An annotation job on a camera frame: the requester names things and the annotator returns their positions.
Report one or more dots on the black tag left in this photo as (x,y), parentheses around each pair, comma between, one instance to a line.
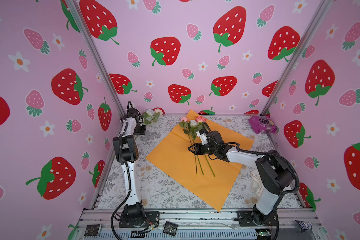
(93,230)

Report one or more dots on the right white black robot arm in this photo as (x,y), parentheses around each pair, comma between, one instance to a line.
(277,174)

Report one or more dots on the black tag middle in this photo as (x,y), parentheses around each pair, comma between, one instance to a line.
(170,228)

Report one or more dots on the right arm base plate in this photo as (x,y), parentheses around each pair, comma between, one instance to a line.
(256,219)

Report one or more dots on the white ribbon strip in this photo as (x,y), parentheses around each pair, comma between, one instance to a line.
(257,186)

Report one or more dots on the aluminium corner post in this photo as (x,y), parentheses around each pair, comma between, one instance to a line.
(78,17)
(309,33)

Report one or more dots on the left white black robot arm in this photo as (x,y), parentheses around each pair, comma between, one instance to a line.
(126,153)

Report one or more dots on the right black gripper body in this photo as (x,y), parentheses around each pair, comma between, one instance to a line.
(207,149)

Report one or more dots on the right aluminium corner post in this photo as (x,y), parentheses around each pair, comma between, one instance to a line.
(309,33)

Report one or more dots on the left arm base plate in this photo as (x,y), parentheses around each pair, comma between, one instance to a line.
(139,221)

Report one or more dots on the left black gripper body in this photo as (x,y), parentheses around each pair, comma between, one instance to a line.
(140,130)

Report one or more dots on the purple snack packet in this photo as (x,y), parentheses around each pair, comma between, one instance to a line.
(262,125)

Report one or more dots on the black tag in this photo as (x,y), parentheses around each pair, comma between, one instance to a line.
(93,230)
(170,228)

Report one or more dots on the orange wrapping paper sheet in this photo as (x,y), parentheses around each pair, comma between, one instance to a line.
(210,180)

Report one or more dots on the white rose at back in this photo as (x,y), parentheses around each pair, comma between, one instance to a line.
(148,116)

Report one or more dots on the aluminium front rail frame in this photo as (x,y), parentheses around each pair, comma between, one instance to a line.
(204,224)

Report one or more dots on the left aluminium corner post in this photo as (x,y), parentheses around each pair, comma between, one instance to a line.
(78,17)

